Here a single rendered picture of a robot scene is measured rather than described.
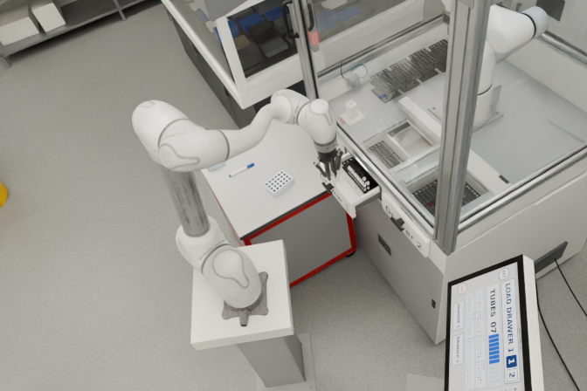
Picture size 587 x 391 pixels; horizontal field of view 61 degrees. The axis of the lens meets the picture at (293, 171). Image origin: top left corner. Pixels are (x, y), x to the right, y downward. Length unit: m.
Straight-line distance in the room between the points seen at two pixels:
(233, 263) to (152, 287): 1.48
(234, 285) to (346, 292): 1.19
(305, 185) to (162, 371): 1.31
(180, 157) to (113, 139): 2.85
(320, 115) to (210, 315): 0.88
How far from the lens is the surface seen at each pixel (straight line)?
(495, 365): 1.58
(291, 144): 2.54
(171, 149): 1.39
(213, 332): 2.01
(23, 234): 3.99
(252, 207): 2.34
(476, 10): 1.15
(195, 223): 1.81
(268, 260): 2.08
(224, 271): 1.78
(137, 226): 3.53
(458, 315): 1.75
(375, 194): 2.14
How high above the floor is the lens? 2.60
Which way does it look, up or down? 49 degrees down
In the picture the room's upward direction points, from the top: 15 degrees counter-clockwise
